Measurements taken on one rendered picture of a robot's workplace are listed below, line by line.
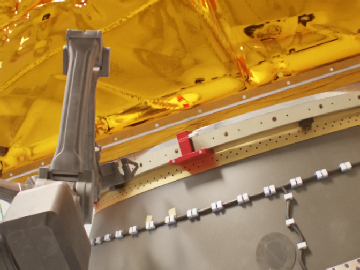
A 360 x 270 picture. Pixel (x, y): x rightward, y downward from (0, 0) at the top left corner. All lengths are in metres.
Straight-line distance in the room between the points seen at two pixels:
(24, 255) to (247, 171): 0.90
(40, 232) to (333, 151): 1.01
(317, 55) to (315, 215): 0.54
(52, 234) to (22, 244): 0.04
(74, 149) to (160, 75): 0.76
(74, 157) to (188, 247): 0.62
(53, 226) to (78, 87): 0.38
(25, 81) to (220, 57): 0.74
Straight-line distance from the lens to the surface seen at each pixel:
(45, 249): 0.60
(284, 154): 1.39
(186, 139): 1.42
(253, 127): 1.39
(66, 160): 0.82
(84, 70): 0.92
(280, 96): 1.50
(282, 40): 1.54
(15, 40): 1.89
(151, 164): 1.50
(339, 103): 1.47
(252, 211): 1.31
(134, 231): 1.50
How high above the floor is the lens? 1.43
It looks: 11 degrees up
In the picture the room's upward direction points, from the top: 15 degrees counter-clockwise
